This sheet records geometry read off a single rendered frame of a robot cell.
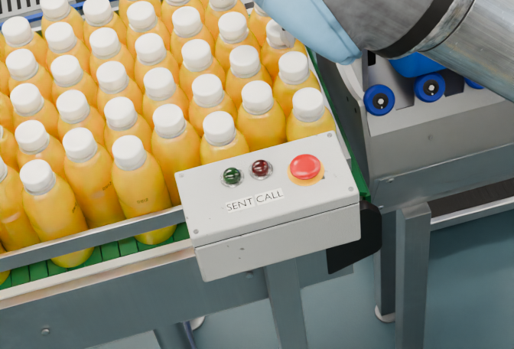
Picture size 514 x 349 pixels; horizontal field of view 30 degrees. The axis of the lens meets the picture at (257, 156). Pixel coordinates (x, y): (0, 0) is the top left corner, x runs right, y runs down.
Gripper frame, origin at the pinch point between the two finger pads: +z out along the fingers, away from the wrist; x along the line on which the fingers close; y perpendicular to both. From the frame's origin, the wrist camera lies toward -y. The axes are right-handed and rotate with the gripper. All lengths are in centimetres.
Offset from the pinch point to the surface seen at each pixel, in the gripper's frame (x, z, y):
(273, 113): -12.1, 2.4, -4.4
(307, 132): -16.1, 3.0, -1.1
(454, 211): 22, 93, 39
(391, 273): 8, 86, 18
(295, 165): -25.8, -3.7, -4.8
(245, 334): 15, 107, -15
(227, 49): 1.5, 2.5, -7.5
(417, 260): -6, 59, 19
